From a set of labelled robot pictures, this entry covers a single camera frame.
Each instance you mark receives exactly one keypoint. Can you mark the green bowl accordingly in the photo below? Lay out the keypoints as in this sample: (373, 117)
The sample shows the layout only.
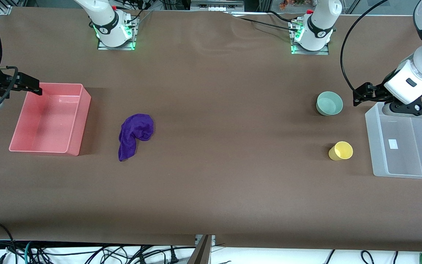
(329, 103)

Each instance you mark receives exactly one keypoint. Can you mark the clear plastic bin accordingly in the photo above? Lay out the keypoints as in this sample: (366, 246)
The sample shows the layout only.
(405, 146)

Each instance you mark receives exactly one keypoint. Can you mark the purple cloth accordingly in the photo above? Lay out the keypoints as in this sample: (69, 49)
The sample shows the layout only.
(134, 135)

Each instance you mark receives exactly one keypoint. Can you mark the yellow cup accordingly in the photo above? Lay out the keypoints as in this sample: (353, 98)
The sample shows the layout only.
(341, 151)

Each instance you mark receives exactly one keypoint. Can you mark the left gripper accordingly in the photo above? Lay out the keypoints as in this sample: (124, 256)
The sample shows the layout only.
(377, 92)

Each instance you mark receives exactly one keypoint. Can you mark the orange items behind table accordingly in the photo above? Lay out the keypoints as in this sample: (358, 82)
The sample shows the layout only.
(291, 3)

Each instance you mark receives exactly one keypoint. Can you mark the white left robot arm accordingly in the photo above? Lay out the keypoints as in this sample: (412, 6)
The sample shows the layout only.
(321, 22)

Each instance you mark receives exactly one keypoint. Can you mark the aluminium frame corner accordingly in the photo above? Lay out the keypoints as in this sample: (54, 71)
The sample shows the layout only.
(4, 7)

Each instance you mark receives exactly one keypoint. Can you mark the metal base plate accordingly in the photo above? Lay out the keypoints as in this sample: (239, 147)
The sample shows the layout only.
(326, 52)
(103, 47)

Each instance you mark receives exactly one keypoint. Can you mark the black plug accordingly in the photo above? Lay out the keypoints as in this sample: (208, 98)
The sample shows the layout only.
(173, 256)

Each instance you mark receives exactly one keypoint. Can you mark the white label in bin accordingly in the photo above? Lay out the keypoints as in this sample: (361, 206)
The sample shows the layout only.
(393, 144)

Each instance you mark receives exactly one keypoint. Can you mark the white power strip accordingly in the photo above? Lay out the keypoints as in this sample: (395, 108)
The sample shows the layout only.
(216, 5)

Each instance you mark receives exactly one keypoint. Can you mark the brown wooden post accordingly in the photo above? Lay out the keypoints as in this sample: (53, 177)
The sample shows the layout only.
(200, 253)

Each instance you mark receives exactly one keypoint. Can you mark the pink plastic bin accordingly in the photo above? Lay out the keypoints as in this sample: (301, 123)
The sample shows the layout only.
(50, 123)

